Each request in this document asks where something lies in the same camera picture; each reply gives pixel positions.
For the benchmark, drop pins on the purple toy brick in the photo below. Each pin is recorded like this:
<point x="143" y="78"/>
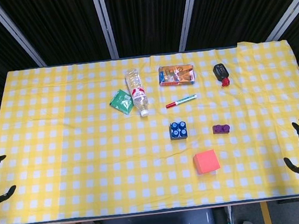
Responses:
<point x="221" y="129"/>

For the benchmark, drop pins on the orange cube block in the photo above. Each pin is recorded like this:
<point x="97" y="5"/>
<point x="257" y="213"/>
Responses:
<point x="207" y="162"/>

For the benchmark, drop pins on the blue toy brick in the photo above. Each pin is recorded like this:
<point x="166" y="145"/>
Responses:
<point x="178" y="130"/>

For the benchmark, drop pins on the yellow checkered tablecloth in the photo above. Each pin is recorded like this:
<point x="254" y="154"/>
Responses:
<point x="89" y="157"/>

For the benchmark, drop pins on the small red toy piece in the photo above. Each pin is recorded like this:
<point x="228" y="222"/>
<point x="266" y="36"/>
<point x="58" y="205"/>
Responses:
<point x="225" y="82"/>

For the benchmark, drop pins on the black key fob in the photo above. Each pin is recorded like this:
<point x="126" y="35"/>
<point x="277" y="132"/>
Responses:
<point x="220" y="71"/>

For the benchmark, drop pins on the red capped marker pen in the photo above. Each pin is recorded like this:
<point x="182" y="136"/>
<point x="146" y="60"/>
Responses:
<point x="181" y="101"/>

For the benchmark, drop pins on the green foil packet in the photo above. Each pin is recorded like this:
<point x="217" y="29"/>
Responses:
<point x="121" y="102"/>

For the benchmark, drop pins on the orange snack package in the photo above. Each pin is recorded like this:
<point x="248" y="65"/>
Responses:
<point x="176" y="75"/>

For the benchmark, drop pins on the clear plastic water bottle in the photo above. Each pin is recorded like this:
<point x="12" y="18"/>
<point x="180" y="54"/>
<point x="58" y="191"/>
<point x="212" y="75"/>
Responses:
<point x="137" y="91"/>

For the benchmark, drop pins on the grey partition post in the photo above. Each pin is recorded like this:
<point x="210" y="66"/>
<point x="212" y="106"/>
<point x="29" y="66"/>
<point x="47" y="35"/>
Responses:
<point x="287" y="14"/>
<point x="14" y="33"/>
<point x="189" y="11"/>
<point x="104" y="22"/>

